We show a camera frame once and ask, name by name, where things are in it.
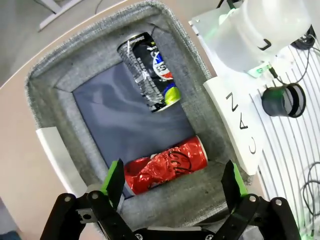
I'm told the white CAN paper sign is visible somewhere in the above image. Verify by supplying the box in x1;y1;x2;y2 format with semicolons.
202;74;266;176

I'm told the thin black cable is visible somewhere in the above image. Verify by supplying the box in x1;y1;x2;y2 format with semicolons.
301;161;320;217
268;44;320;87

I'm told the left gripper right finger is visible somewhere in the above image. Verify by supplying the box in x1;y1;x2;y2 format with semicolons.
216;159;301;240

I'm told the white ribbed base plate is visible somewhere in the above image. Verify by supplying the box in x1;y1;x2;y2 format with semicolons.
188;9;320;240

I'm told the black soda can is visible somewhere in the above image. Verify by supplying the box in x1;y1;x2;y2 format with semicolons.
116;31;182;114

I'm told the blank white card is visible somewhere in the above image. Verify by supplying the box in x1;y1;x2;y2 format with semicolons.
35;126;87;198

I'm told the grey basket with can sign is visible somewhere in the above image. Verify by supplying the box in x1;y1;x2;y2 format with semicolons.
24;0;251;227

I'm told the grey table leg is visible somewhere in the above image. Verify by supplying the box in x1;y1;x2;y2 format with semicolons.
37;0;85;32

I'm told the crushed red cola can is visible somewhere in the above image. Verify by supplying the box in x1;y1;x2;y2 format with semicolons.
123;135;209;196

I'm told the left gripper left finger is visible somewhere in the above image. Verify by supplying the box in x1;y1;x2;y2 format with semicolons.
41;158;141;240

